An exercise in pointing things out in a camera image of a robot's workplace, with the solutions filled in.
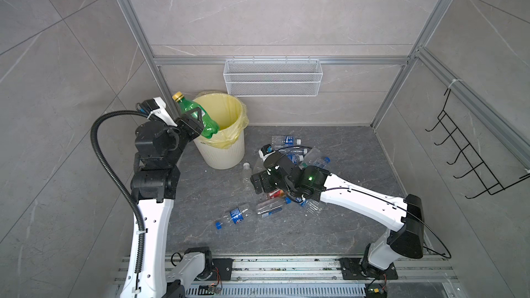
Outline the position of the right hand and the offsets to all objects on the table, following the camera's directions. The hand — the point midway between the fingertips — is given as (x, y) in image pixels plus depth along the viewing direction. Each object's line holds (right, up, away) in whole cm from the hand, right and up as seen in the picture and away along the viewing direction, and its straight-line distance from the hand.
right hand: (261, 174), depth 74 cm
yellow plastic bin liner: (-16, +26, +27) cm, 41 cm away
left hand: (-19, +22, -14) cm, 32 cm away
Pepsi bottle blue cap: (-11, -18, +8) cm, 23 cm away
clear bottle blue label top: (+11, +13, +33) cm, 37 cm away
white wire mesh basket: (+4, +44, +27) cm, 52 cm away
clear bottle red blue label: (+4, -16, +15) cm, 22 cm away
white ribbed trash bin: (-16, +8, +14) cm, 23 cm away
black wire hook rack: (+69, +8, -4) cm, 70 cm away
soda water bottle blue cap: (+29, +2, +26) cm, 39 cm away
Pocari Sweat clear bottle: (+16, +4, +26) cm, 31 cm away
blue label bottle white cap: (+21, -15, +10) cm, 28 cm away
